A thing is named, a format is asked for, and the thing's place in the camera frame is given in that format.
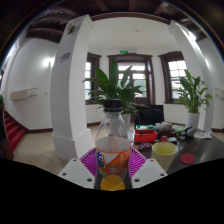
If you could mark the red plastic box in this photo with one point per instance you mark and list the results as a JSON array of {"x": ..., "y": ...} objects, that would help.
[{"x": 145, "y": 136}]

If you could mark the dark framed window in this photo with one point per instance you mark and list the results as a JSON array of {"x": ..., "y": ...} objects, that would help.
[
  {"x": 90, "y": 76},
  {"x": 175, "y": 71}
]

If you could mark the dark box of white packets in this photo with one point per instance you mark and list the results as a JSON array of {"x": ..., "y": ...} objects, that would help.
[{"x": 163, "y": 127}]

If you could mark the green flat box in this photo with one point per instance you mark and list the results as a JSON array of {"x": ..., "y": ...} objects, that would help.
[{"x": 146, "y": 127}]

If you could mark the grey foam microphone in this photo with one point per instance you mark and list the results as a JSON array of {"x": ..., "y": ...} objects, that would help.
[{"x": 190, "y": 132}]

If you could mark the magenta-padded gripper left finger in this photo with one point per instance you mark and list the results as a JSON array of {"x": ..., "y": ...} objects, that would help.
[{"x": 75, "y": 171}]

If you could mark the white purple printed sign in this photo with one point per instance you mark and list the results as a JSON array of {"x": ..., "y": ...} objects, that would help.
[{"x": 63, "y": 57}]

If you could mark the glowing wall lamp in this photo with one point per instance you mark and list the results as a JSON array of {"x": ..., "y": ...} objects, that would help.
[{"x": 49, "y": 62}]

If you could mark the dark wooden double door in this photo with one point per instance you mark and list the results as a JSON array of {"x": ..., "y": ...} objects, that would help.
[{"x": 146, "y": 76}]

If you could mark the pale yellow plastic cup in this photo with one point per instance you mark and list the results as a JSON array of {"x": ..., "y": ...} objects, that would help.
[{"x": 164, "y": 156}]

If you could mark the flat round red coaster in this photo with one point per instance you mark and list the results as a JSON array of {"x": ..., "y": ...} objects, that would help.
[{"x": 187, "y": 158}]

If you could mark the white printed leaflet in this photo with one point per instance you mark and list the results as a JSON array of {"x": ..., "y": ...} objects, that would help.
[{"x": 202, "y": 134}]

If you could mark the red carpeted staircase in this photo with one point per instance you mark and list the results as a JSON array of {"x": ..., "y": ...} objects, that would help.
[{"x": 14, "y": 131}]

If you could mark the green potted plant white pot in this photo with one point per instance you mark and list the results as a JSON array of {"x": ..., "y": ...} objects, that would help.
[
  {"x": 192, "y": 96},
  {"x": 113, "y": 85}
]

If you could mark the green exit sign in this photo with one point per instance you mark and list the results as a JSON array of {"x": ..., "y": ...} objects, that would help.
[{"x": 123, "y": 51}]

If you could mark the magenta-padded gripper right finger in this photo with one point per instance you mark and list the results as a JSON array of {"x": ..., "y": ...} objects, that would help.
[{"x": 148, "y": 171}]

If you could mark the small red toy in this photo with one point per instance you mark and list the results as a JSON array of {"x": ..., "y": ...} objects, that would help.
[{"x": 164, "y": 138}]

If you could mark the white wall unit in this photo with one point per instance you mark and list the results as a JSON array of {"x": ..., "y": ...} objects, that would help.
[
  {"x": 22, "y": 94},
  {"x": 220, "y": 92}
]

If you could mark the orange drink plastic bottle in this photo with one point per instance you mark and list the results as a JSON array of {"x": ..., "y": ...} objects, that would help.
[{"x": 112, "y": 150}]

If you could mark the green pouch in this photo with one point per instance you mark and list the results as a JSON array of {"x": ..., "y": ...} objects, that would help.
[{"x": 178, "y": 128}]

